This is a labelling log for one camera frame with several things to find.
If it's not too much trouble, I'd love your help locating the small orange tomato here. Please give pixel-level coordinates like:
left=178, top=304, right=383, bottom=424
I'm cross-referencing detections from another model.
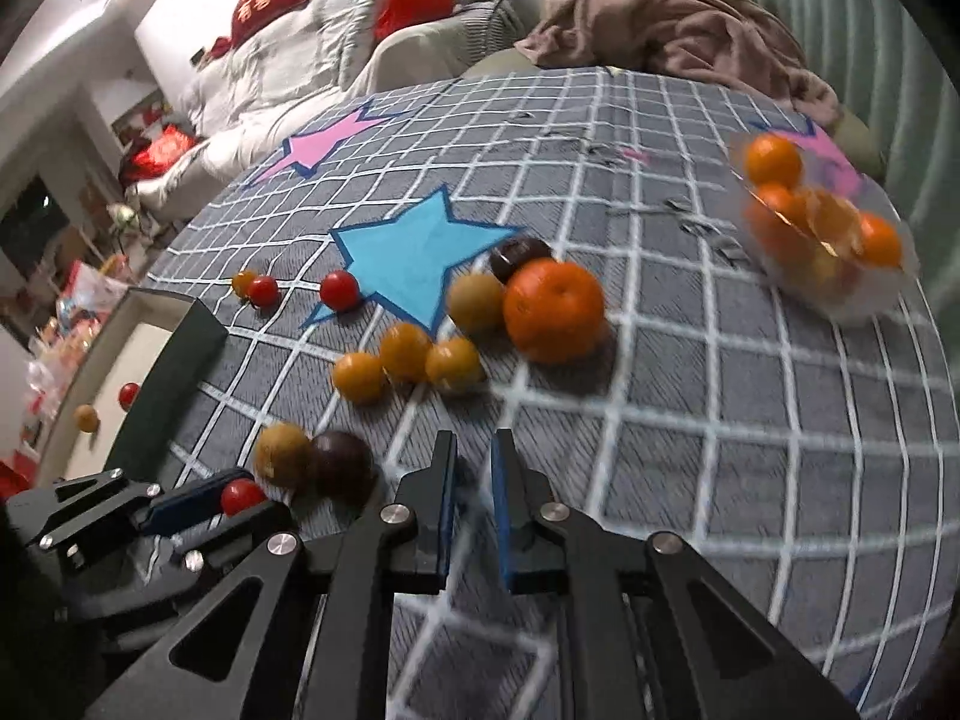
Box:
left=231, top=270, right=259, bottom=299

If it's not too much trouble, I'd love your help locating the right mandarin in bowl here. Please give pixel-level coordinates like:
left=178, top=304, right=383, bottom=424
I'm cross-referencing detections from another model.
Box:
left=856, top=211, right=903, bottom=268

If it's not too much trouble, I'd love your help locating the dark purple plum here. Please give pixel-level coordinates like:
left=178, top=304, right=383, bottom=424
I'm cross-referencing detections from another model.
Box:
left=313, top=429, right=376, bottom=507

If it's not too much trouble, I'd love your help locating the teal curtain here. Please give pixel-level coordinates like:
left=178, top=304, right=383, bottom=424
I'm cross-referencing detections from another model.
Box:
left=742, top=0, right=960, bottom=301

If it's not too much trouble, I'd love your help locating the red cherry tomato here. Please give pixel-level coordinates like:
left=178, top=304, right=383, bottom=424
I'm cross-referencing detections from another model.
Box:
left=245, top=275, right=280, bottom=310
left=117, top=382, right=140, bottom=411
left=220, top=478, right=268, bottom=517
left=319, top=270, right=361, bottom=314

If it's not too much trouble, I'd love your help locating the top mandarin in bowl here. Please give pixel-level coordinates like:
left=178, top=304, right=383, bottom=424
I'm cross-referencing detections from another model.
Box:
left=743, top=133, right=804, bottom=188

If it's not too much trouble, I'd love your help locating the pink blanket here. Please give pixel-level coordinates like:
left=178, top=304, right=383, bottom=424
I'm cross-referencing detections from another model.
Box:
left=516, top=0, right=841, bottom=128

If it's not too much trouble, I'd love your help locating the clear glass fruit bowl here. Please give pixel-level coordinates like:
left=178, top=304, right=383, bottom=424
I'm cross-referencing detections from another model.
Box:
left=726, top=122, right=919, bottom=323

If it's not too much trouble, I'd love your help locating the white grey sofa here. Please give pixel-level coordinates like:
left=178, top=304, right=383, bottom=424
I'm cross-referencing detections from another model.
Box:
left=125, top=0, right=523, bottom=223

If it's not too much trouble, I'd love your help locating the front mandarin in bowl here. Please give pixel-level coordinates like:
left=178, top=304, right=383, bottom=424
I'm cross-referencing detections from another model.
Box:
left=745, top=184, right=812, bottom=268

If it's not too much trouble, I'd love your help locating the red cushion sofa end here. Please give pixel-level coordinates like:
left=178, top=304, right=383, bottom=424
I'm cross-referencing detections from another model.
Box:
left=119, top=125, right=200, bottom=188

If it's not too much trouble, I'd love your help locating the large orange mandarin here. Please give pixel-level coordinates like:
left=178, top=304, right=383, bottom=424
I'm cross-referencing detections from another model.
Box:
left=503, top=259, right=607, bottom=366

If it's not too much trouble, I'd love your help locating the yellow cherry tomato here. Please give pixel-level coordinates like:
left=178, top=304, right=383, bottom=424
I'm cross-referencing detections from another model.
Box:
left=425, top=337, right=485, bottom=395
left=379, top=322, right=433, bottom=383
left=332, top=351, right=387, bottom=406

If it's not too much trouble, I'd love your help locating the peeled mandarin in bowl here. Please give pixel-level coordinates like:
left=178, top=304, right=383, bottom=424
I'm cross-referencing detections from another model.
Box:
left=804, top=187, right=861, bottom=257

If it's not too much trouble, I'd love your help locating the pile of snack packets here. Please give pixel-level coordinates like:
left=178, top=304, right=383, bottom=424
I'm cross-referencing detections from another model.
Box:
left=20, top=254, right=137, bottom=452

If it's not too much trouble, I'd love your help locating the white tray with dark rim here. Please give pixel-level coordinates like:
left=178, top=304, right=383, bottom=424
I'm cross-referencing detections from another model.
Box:
left=34, top=288, right=228, bottom=488

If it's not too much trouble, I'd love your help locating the dark plum behind orange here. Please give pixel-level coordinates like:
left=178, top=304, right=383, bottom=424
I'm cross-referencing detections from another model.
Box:
left=488, top=236, right=553, bottom=284

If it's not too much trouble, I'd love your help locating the red cushion on sofa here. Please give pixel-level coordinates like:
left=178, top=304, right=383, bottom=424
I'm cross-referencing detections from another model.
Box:
left=373, top=0, right=455, bottom=43

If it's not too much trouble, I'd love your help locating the brown longan beside orange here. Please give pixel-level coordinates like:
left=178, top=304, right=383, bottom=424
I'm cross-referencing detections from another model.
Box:
left=446, top=273, right=505, bottom=337

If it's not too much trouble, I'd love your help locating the brown kiwi-like fruit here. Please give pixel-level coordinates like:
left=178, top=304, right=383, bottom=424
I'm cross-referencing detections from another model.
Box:
left=254, top=422, right=313, bottom=489

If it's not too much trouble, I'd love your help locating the grey grid star tablecloth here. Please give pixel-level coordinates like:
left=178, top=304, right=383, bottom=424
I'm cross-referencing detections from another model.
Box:
left=146, top=70, right=958, bottom=718

